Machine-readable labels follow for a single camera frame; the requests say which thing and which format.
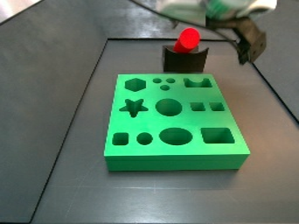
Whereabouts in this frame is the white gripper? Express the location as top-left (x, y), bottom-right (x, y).
top-left (155, 0), bottom-right (278, 23)

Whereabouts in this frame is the red cylinder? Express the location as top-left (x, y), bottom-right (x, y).
top-left (173, 27), bottom-right (202, 53)

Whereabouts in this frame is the black curved cradle stand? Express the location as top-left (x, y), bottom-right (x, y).
top-left (163, 45), bottom-right (210, 73)

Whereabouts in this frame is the green shape sorter block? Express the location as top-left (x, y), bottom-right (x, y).
top-left (105, 73), bottom-right (250, 172)

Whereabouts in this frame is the black cable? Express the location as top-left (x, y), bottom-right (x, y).
top-left (130, 0), bottom-right (245, 47)

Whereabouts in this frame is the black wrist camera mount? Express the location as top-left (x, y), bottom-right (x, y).
top-left (206, 17), bottom-right (268, 65)

